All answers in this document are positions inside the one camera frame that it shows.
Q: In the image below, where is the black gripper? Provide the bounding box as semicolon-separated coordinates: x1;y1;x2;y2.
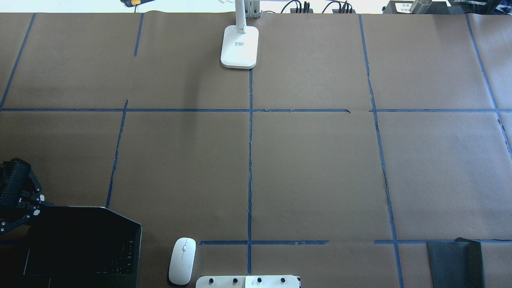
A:
0;158;54;234

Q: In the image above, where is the metal cylinder weight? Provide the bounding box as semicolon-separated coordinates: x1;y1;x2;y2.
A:
409;0;433;14

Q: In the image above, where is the white desk lamp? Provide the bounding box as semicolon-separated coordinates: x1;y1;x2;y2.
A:
220;0;261;70

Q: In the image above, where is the black mouse pad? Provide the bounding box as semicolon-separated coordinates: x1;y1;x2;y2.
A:
426;237;486;288

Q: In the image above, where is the black orange usb hub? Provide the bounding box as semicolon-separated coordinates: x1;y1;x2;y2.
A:
332;2;355;14
281;0;314;14

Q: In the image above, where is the white mounting base plate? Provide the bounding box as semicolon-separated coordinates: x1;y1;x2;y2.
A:
196;275;301;288

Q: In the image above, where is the white computer mouse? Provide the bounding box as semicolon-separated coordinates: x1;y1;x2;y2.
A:
168;238;197;286

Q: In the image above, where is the black box on side table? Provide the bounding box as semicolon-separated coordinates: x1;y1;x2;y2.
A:
382;0;450;15

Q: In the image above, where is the dark grey laptop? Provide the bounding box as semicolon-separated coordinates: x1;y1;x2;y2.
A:
18;206;142;288

